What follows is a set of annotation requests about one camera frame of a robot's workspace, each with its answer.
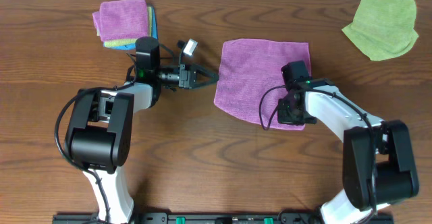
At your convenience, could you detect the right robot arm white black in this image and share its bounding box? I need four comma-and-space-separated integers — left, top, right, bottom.
278, 78, 419, 223

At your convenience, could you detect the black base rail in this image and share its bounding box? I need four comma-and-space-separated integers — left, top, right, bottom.
52, 213, 394, 224

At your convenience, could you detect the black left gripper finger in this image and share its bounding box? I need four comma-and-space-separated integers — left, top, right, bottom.
194, 78, 219, 89
194, 64, 219, 80

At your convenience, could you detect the green microfiber cloth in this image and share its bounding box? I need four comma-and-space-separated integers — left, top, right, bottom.
342, 0, 419, 61

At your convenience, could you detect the folded purple cloth on stack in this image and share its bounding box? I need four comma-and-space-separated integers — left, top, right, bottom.
92, 0, 150, 43

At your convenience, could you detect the folded yellow-green cloth in stack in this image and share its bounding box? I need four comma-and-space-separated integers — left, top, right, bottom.
96, 5, 153, 49

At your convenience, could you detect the purple microfiber cloth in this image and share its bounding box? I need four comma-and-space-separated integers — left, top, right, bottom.
214, 38, 311, 124

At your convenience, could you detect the folded blue cloth in stack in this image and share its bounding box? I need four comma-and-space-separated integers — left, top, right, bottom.
103, 5, 158, 51

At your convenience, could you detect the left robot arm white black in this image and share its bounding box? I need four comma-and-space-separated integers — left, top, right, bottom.
55, 36, 219, 223

